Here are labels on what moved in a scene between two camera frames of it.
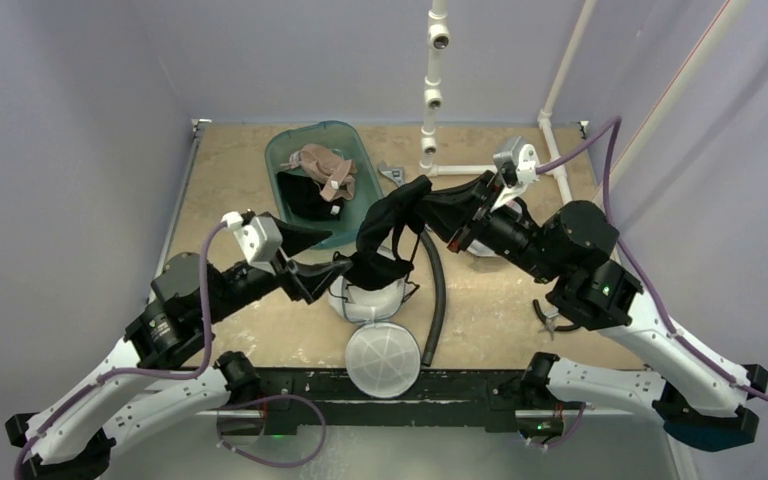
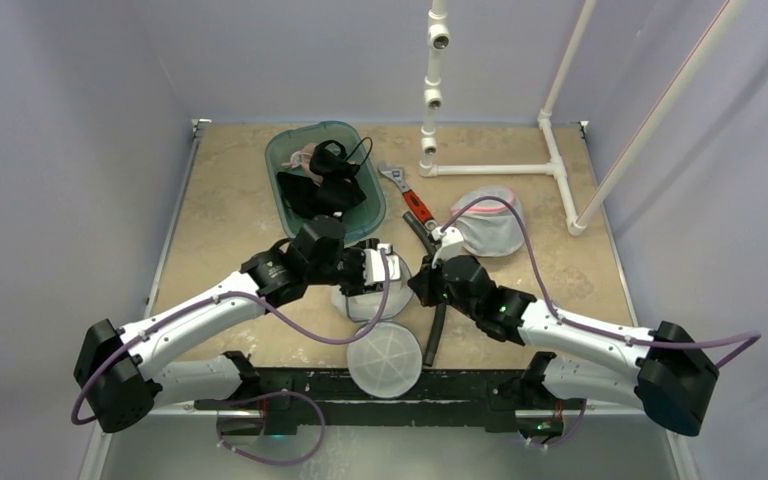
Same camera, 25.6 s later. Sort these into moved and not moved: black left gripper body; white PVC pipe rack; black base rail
Moved: black left gripper body
Not moved: black base rail; white PVC pipe rack
